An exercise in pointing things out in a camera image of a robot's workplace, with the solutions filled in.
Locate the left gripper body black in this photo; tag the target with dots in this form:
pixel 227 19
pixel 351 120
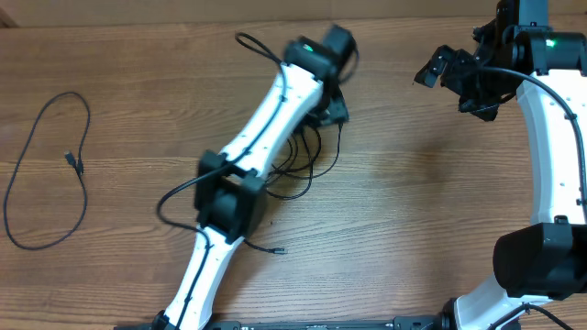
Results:
pixel 334 104

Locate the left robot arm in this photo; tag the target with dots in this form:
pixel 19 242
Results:
pixel 231 185

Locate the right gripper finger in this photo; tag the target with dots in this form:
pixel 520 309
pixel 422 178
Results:
pixel 442 57
pixel 485 109

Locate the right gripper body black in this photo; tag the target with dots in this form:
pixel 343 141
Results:
pixel 470 82

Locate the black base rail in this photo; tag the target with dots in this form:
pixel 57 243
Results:
pixel 316 325

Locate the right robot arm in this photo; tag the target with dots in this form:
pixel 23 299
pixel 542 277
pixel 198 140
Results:
pixel 519 56

